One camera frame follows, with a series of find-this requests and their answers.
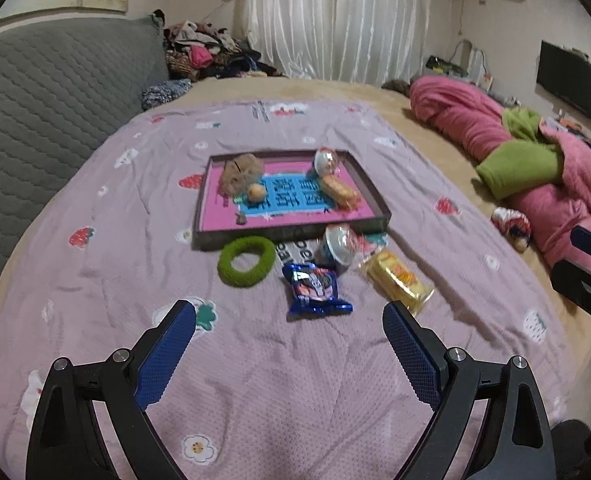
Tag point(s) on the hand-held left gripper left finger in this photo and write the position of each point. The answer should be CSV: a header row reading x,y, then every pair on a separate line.
x,y
168,355

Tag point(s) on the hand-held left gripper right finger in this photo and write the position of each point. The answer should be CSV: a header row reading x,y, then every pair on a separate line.
x,y
413,355

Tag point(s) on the round clear-wrapped snack cup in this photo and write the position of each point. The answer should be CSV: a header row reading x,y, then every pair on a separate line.
x,y
338,245

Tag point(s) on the shallow box with pink lining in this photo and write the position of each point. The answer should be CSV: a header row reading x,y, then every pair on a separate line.
x,y
215,215

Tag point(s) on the orange cake packet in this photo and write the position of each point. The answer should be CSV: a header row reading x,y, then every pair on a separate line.
x,y
338,189

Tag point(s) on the walnut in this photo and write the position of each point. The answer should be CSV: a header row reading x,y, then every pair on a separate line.
x,y
256,192

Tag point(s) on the beige mesh bath puff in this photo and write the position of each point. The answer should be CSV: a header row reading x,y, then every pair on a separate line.
x,y
240,175

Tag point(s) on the yellow snack packet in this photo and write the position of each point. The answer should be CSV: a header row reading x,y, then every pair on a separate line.
x,y
398,280

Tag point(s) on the red and white small toy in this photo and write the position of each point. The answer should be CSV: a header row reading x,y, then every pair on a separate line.
x,y
513,222

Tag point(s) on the purple strawberry print blanket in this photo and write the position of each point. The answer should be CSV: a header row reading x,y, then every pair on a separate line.
x,y
125,260

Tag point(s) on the green blanket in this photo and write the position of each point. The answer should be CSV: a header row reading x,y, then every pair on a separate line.
x,y
515,165

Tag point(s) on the blue cookie packet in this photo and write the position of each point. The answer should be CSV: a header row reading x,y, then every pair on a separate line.
x,y
315,290

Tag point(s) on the pink quilt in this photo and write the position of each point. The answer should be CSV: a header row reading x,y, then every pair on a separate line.
x,y
455,115

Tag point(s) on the white desk appliance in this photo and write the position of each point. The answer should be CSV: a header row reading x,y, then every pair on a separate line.
x,y
475,62

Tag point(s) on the black and yellow object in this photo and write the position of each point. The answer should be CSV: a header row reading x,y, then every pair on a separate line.
x,y
443,65

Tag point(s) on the dark cloth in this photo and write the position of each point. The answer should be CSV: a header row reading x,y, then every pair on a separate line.
x,y
398,87

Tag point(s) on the blue patterned cloth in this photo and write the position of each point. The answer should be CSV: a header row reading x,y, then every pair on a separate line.
x,y
165,92

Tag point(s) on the beige bed sheet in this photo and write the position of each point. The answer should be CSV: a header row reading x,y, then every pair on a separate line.
x,y
325,90

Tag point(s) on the grey quilted headboard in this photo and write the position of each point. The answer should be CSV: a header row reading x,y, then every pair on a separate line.
x,y
50,100

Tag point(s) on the pile of clothes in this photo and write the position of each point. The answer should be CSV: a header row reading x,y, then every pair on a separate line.
x,y
200,50

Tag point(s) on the white curtain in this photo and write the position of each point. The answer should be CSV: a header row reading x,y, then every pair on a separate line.
x,y
335,20

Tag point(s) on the black wall television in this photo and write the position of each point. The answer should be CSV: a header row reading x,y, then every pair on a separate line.
x,y
568,80

